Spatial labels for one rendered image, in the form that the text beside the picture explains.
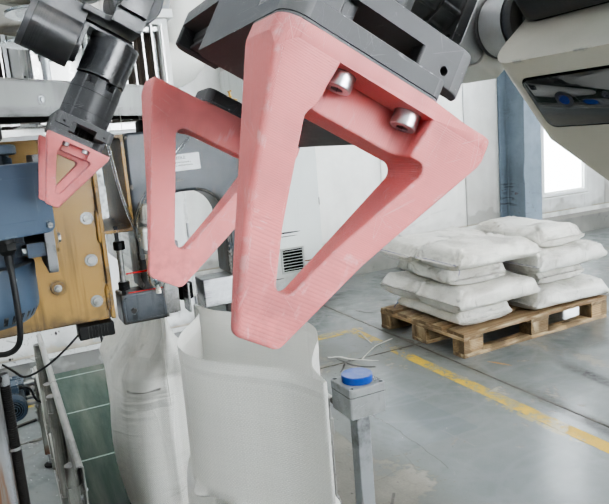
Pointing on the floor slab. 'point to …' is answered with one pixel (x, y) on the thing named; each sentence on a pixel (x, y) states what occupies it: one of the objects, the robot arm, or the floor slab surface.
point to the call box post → (362, 461)
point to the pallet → (535, 324)
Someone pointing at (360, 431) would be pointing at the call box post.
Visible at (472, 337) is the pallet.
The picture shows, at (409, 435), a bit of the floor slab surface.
